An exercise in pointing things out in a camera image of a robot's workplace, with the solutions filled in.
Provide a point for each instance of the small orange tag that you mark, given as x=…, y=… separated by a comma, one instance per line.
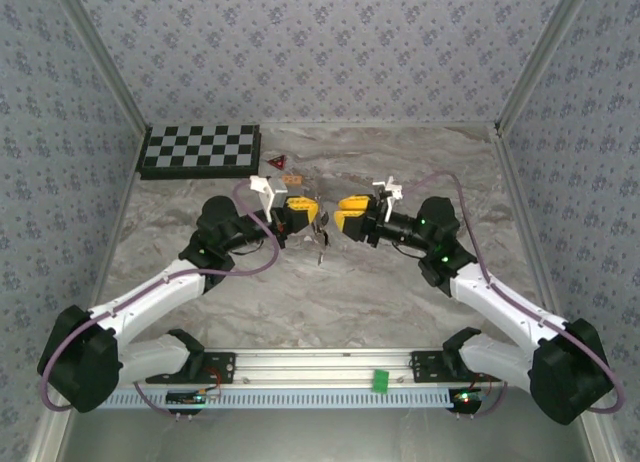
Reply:
x=295, y=180

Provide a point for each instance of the black and grey chessboard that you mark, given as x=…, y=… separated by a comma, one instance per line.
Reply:
x=200, y=147

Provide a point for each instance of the aluminium side rail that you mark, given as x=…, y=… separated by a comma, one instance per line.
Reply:
x=123, y=207
x=521, y=207

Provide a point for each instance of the small green block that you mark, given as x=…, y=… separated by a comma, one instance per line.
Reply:
x=381, y=380

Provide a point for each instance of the red triangular tag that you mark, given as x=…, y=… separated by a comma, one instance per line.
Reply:
x=276, y=163

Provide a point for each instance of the small circuit board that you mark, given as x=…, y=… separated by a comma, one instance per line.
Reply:
x=465, y=398
x=185, y=397

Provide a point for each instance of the grey metal front panel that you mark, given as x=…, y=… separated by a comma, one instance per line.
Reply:
x=320, y=437

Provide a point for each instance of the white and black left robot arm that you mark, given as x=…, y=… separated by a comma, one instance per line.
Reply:
x=145, y=294

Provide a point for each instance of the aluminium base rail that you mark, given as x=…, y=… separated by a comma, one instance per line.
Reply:
x=310, y=367

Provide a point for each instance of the aluminium frame post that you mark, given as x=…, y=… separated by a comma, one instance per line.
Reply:
x=100, y=57
x=545, y=57

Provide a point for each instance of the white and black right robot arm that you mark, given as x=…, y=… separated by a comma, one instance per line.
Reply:
x=500, y=302

